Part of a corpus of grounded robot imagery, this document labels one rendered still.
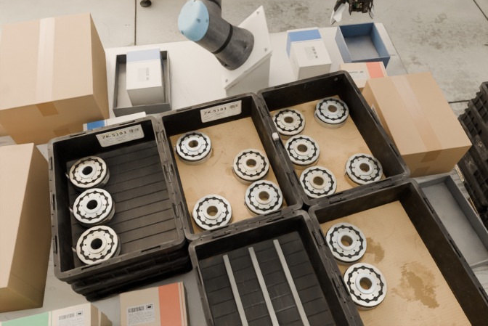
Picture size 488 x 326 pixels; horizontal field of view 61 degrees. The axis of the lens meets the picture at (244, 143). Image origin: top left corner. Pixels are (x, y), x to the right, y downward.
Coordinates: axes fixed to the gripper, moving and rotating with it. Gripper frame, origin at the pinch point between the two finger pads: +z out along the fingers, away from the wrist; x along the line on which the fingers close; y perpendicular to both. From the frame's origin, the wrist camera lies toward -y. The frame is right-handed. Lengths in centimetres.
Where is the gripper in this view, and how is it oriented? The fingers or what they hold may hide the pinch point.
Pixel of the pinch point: (351, 20)
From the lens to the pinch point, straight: 160.2
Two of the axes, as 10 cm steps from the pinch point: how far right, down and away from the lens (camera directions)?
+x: 9.9, -1.4, 0.0
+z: 0.8, 5.6, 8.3
